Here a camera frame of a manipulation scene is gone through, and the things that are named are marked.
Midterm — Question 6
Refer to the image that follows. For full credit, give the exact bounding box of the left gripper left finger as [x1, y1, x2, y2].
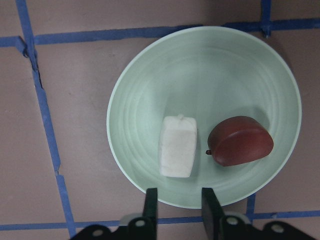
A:
[142, 188, 158, 240]

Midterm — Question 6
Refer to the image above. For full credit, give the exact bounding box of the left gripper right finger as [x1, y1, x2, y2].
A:
[201, 187, 225, 240]

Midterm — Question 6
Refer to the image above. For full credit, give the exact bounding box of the white steamed bun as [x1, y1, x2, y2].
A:
[158, 114, 197, 178]

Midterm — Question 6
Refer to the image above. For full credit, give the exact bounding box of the brown bun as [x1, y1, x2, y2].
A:
[205, 116, 274, 167]

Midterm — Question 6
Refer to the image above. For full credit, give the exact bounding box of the green plate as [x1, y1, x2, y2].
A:
[106, 26, 302, 209]

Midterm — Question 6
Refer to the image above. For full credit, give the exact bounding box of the brown paper table cover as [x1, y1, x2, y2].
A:
[0, 0, 320, 240]

